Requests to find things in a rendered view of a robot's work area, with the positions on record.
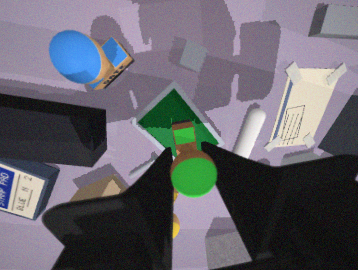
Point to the tan cardboard box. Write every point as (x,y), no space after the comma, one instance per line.
(107,186)

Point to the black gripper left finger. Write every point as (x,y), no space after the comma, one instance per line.
(145,207)

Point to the cream paper card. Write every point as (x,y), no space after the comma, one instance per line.
(303,103)

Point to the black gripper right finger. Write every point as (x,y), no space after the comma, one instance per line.
(254,192)

